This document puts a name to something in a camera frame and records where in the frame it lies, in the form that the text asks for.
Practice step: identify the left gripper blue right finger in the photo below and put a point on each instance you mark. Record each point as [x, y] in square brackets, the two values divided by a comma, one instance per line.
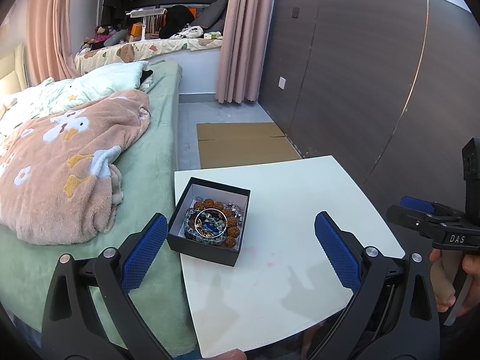
[341, 249]

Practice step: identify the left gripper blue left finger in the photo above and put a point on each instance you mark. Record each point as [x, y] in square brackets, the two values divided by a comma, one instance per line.
[139, 251]

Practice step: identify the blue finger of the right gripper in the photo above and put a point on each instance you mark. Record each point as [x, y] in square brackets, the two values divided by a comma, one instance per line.
[426, 221]
[416, 204]

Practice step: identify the black jewelry box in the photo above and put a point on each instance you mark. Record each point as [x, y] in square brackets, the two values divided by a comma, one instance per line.
[203, 194]

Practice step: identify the silver bangle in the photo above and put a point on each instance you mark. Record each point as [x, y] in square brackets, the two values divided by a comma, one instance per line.
[210, 223]

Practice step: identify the green bed sheet mattress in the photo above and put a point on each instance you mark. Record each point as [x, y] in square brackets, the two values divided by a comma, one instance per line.
[147, 170]

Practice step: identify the pink duck blanket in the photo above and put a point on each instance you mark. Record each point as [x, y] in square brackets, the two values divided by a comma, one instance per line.
[59, 181]

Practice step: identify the flattened cardboard sheet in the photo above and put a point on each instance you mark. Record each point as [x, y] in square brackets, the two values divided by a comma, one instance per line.
[242, 144]

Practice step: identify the light green pillow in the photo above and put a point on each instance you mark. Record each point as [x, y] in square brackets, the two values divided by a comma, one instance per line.
[53, 96]

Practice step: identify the window seat patterned cushion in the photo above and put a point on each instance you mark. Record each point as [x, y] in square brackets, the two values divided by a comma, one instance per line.
[141, 50]

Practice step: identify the pink curtain left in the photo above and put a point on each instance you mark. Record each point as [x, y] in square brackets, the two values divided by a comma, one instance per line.
[48, 37]

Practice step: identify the pink curtain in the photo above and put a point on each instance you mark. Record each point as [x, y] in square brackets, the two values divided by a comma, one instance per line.
[246, 30]
[48, 37]

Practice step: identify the pink curtain right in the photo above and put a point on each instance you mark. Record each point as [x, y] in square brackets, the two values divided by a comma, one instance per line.
[246, 30]

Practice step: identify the white wall socket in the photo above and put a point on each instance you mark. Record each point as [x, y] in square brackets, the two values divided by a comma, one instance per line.
[282, 82]

